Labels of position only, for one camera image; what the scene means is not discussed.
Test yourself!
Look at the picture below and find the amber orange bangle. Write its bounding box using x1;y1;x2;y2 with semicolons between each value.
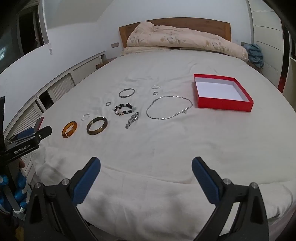
61;121;78;138

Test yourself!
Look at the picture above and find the dark brown bangle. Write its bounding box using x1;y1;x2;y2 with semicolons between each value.
86;116;108;136

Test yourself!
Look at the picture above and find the black white beaded bracelet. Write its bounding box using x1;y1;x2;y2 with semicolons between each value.
114;103;137;116

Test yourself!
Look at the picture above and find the silver wristwatch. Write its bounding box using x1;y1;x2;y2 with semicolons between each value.
125;112;139;129

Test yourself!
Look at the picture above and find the silver cuff bracelet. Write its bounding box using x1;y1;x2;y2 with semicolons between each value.
118;87;136;98

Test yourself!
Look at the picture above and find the silver chain necklace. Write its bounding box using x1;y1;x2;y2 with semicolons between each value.
145;95;194;121

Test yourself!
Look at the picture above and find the red cardboard jewelry box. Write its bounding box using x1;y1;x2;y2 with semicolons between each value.
193;74;254;113

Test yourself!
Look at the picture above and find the white blue gloved hand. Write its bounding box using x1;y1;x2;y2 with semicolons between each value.
1;158;31;215

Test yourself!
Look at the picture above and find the wooden nightstand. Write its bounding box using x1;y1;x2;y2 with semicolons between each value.
96;58;115;70

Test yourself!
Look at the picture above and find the dark window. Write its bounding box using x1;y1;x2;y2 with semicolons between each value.
1;0;49;72

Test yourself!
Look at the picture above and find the white bed sheet mattress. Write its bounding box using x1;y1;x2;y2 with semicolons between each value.
31;50;295;240

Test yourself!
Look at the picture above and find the beige floral duvet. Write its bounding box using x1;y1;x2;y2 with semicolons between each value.
126;21;249;62

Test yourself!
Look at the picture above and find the red object beside wardrobe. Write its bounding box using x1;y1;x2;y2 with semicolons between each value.
277;76;287;93

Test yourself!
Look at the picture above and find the blue crumpled cloth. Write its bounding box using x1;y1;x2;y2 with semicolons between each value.
243;44;264;69

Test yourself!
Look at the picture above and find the white wardrobe door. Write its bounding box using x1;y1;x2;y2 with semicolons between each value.
249;0;283;87

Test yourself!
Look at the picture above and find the wooden headboard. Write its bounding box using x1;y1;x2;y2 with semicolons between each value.
119;17;232;48

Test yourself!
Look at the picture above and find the white low wall cabinet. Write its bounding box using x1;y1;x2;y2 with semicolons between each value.
2;51;107;186

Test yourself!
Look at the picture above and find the beige wall switch plate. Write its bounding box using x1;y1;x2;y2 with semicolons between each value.
111;42;119;48

